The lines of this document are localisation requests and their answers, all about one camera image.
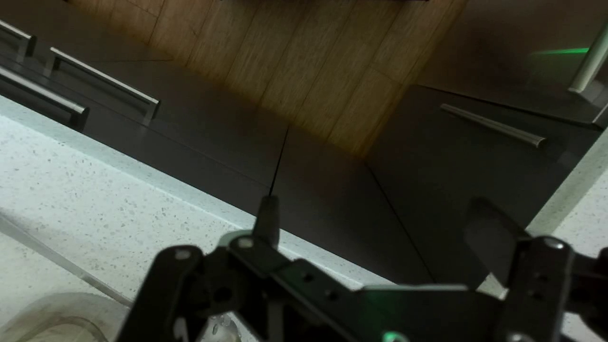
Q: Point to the grey metal stand leg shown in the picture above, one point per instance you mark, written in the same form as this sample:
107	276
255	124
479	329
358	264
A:
589	69

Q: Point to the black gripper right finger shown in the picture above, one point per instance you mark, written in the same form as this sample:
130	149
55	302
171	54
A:
551	291

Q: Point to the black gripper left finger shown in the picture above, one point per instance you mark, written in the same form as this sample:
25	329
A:
209	297

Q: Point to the dark kitchen base cabinet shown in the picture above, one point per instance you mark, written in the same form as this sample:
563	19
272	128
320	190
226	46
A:
221	145

